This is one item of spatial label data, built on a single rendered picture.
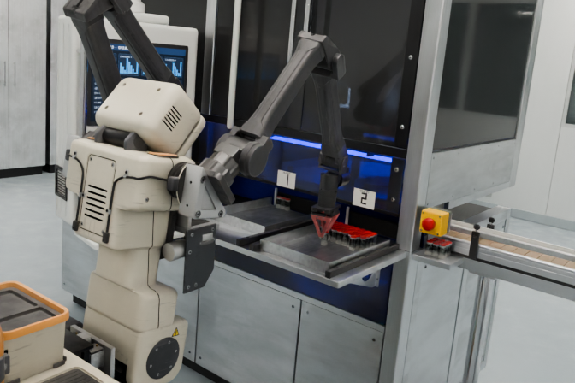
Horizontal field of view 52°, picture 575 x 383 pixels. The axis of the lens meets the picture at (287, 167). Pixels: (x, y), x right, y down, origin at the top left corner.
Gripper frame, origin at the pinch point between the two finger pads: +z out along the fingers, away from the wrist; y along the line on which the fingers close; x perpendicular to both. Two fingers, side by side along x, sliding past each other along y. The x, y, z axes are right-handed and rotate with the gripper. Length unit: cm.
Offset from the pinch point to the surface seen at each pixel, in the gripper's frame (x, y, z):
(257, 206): 37.7, 27.9, 4.3
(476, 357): -51, 21, 38
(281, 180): 27.5, 25.5, -8.2
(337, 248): -5.2, 0.4, 4.2
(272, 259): 7.7, -20.7, 4.7
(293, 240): 9.6, -1.6, 4.3
